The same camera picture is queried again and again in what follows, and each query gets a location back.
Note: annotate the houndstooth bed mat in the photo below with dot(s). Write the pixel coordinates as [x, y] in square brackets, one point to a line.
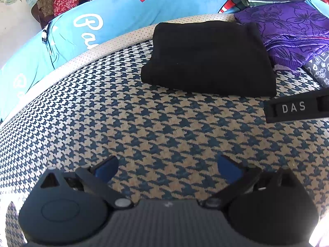
[154, 121]

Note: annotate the blue printed quilt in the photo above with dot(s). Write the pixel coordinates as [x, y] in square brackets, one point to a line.
[128, 18]

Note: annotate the navy paisley cloth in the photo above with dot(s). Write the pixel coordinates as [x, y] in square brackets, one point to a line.
[318, 69]

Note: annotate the black t-shirt with red print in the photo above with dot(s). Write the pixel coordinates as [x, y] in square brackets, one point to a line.
[205, 59]

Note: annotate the brown patterned cloth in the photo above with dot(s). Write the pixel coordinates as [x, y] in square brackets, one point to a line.
[46, 2]

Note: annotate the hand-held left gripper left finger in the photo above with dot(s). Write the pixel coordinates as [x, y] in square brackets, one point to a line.
[106, 168]

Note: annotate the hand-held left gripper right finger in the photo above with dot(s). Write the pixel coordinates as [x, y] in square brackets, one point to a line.
[230, 169]

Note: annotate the purple floral garment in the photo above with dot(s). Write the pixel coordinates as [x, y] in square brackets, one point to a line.
[295, 30]

